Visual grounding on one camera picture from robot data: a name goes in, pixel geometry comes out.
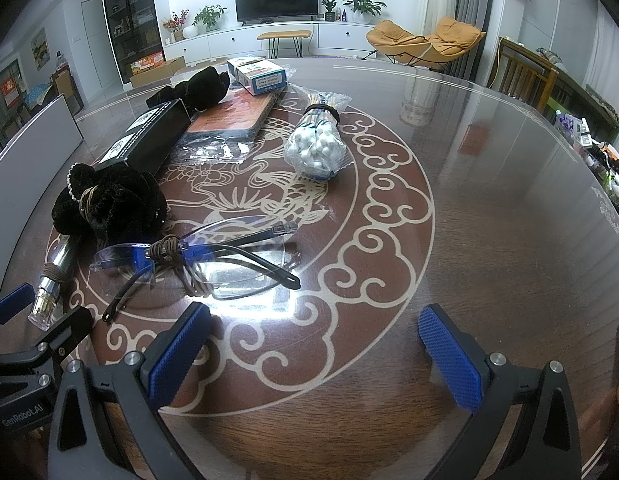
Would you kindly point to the long black box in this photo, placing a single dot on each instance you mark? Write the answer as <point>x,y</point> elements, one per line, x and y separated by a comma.
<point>149,135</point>

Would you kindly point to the open cardboard box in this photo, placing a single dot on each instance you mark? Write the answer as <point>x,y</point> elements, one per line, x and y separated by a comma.
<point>154,66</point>

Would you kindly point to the clear tube bottle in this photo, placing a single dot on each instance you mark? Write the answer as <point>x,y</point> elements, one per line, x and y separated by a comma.
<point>49,290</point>

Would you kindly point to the black television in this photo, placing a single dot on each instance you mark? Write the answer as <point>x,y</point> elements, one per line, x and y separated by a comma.
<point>277,0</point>

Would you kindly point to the white television cabinet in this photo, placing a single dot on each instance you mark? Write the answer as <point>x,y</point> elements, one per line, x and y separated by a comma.
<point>229,37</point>

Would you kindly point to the reddish-brown flat box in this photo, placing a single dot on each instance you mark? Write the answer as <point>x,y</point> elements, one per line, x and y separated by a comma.
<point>234,110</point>

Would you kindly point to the wooden dining chair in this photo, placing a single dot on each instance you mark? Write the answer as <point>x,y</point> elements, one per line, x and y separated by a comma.
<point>522,72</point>

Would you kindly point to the wooden bench stool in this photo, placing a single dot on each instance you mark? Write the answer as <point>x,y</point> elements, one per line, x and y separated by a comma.
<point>284,35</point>

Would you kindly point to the small blue white box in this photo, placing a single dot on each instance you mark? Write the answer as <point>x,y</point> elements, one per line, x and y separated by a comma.
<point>259,77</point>

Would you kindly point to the small green potted plant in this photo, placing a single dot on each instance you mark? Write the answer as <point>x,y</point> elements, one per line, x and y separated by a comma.
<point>329,9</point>

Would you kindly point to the large green potted plant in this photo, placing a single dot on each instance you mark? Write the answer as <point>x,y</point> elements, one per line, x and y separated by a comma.
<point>363,6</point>

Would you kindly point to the clear rimless eyeglasses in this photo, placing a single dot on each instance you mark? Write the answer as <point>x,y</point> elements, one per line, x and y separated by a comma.
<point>124,256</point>

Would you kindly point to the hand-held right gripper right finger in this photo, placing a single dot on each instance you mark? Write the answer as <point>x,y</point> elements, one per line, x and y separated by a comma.
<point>449,355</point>

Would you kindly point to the red door sign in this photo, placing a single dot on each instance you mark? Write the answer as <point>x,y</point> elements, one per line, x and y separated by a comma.
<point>9,91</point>

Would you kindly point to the white storage box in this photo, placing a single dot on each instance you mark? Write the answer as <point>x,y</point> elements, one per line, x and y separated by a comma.
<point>34,135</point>

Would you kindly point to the pile of small bottles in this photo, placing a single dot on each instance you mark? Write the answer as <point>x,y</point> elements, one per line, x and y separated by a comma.
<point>589,145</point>

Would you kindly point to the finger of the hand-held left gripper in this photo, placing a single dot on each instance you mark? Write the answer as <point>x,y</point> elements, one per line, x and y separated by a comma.
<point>69,327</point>
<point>12,301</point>

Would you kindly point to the framed wall painting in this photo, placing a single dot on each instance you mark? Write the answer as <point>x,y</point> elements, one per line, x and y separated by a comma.
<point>39,47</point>

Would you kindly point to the dark glass bookcase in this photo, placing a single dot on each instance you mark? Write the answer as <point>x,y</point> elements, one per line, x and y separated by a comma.
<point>132,15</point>

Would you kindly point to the crinkled clear plastic bag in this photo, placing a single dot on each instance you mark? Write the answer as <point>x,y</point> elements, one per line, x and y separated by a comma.
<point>214,147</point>

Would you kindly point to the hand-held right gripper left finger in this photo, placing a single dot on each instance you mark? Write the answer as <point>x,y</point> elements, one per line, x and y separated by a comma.
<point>179,352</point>

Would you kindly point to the red flower vase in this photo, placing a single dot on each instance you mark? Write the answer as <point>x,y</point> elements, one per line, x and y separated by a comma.
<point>175,24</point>

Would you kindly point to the purple floor mat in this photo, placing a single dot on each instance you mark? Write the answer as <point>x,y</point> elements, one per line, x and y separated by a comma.
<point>334,56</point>

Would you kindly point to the orange lounge chair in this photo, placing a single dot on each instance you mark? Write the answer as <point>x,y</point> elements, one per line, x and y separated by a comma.
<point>449,35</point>

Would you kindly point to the leafy green potted plant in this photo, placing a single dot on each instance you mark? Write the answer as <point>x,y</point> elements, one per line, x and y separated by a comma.
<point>209,16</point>

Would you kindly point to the bag of cotton swabs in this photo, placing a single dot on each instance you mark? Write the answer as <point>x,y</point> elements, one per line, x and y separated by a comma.
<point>314,140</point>

